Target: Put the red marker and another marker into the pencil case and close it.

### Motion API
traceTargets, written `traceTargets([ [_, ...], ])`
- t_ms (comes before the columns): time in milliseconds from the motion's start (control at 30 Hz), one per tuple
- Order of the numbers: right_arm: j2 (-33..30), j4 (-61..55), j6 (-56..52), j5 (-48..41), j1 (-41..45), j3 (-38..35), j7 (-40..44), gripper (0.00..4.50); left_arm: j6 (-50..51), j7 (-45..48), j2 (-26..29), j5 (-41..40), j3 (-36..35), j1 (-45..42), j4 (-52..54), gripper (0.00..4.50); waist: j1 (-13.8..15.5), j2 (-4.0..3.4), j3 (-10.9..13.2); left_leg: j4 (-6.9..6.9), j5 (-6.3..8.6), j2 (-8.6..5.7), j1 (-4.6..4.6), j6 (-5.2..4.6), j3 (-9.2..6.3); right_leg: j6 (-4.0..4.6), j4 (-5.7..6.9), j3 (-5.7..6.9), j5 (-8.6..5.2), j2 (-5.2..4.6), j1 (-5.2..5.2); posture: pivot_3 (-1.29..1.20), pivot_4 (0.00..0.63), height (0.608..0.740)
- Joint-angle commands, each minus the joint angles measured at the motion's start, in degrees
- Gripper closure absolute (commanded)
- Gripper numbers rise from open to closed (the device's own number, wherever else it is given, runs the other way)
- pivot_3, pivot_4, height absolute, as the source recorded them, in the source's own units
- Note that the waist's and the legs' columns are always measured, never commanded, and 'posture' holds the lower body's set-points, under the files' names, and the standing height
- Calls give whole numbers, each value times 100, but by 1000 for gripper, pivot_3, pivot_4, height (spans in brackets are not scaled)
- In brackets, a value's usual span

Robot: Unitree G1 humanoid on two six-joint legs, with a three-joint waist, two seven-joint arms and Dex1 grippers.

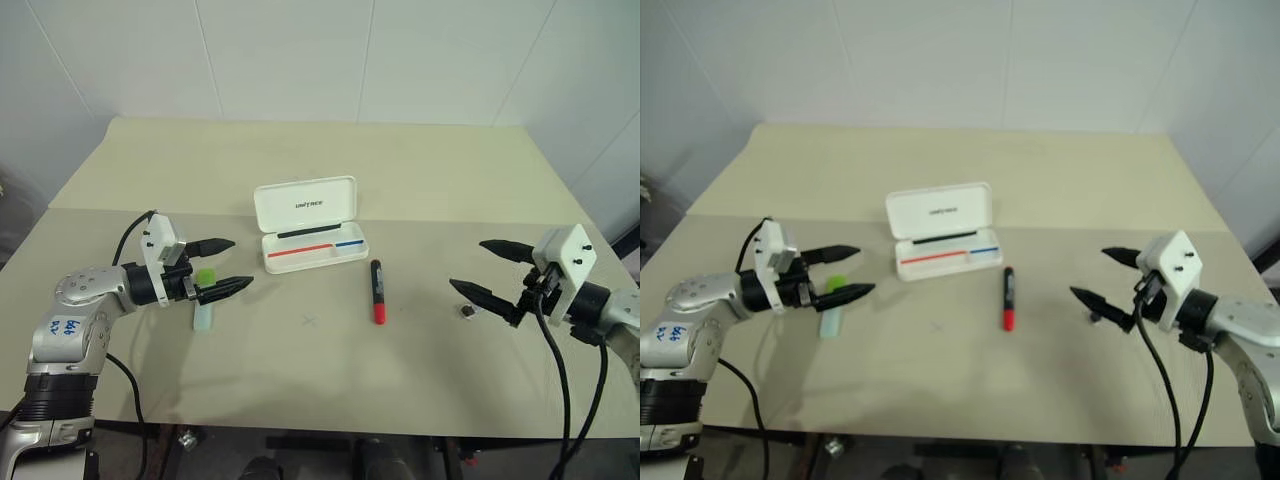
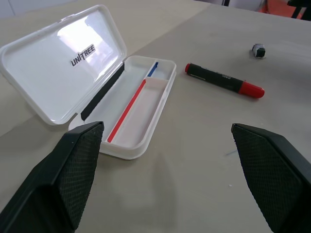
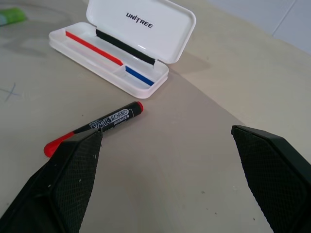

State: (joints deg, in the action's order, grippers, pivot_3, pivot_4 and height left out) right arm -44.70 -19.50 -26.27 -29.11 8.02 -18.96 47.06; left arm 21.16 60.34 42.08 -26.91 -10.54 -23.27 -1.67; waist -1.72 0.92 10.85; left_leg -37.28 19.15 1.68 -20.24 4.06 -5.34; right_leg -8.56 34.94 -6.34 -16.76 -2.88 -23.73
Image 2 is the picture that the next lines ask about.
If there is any white plastic pencil case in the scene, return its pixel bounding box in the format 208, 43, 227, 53
0, 4, 177, 161

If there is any black frame in background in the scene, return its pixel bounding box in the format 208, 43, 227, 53
286, 0, 311, 19

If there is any black marker with red cap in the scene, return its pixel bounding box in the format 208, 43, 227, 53
185, 63, 265, 99

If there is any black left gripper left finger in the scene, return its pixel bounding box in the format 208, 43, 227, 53
0, 121, 105, 233

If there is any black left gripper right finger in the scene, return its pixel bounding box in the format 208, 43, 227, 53
231, 123, 311, 233

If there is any orange object in background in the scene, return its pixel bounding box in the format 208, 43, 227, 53
258, 0, 304, 19

